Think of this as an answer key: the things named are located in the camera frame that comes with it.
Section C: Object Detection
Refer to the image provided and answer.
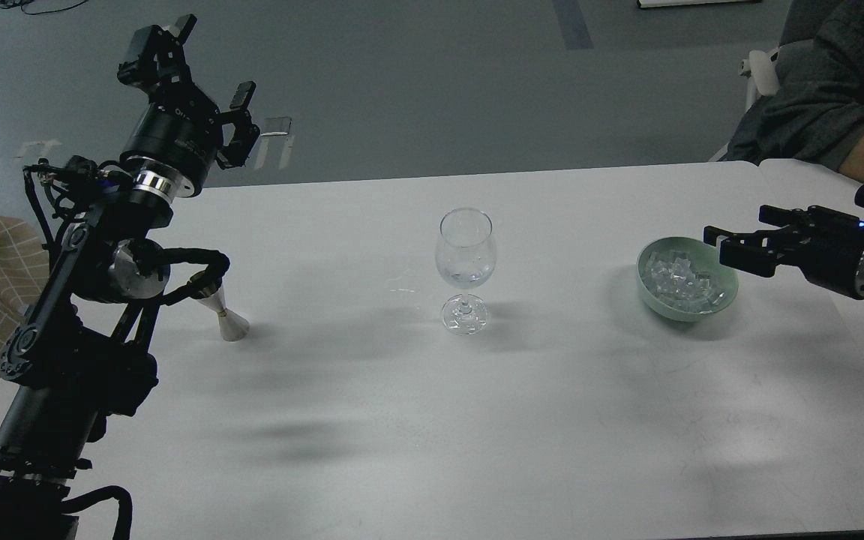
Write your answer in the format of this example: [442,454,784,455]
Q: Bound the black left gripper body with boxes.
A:
[121,103,223,197]

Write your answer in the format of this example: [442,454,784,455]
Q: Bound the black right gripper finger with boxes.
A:
[758,205,862,233]
[703,226,807,278]

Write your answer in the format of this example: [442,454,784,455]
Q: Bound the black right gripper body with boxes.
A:
[798,219,864,300]

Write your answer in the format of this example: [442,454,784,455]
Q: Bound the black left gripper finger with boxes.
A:
[117,13,215,113]
[216,81,260,169]

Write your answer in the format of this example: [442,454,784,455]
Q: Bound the steel cocktail jigger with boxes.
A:
[191,279,251,342]

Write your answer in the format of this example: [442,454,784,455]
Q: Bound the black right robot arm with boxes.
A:
[702,185,864,300]

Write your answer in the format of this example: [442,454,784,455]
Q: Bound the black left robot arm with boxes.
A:
[0,14,260,539]

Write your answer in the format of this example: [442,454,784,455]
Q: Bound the pile of clear ice cubes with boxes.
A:
[640,250,730,314]

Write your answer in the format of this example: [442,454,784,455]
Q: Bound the clear wine glass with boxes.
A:
[435,206,497,336]

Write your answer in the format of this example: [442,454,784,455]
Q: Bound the green bowl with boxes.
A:
[635,236,740,323]

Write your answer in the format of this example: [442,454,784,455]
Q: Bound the person in grey jacket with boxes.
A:
[724,1,864,182]

